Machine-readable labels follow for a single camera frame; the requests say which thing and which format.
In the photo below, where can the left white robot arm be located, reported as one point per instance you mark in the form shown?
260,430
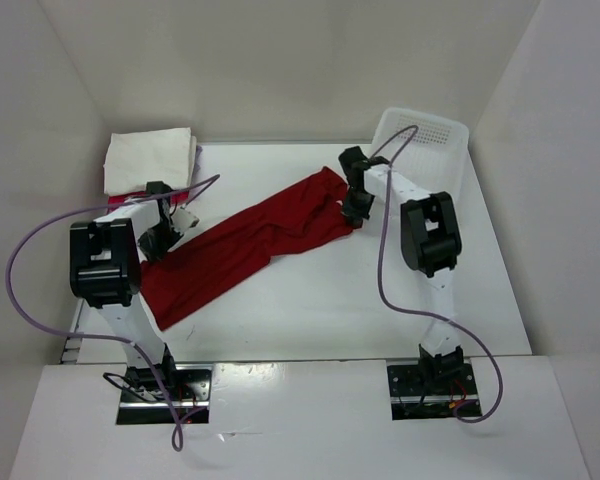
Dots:
105,271

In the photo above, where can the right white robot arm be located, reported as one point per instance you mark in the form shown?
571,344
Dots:
430,245

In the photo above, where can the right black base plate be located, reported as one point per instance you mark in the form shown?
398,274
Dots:
412,398

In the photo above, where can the pink t shirt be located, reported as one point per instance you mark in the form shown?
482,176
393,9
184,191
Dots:
174,200

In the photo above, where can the lavender t shirt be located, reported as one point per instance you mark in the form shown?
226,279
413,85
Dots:
196,159

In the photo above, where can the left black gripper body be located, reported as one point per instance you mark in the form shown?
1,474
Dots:
158,240

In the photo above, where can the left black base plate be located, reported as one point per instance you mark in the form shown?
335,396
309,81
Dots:
144,404

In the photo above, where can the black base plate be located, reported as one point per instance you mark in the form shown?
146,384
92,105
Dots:
412,398
144,404

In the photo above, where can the white plastic laundry basket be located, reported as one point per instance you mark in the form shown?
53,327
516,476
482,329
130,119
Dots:
437,154

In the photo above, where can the cream white t shirt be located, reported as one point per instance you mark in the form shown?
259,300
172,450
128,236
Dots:
134,159

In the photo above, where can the dark red t shirt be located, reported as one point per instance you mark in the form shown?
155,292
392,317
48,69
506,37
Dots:
302,217

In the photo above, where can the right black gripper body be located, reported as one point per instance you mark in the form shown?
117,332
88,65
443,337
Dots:
358,204

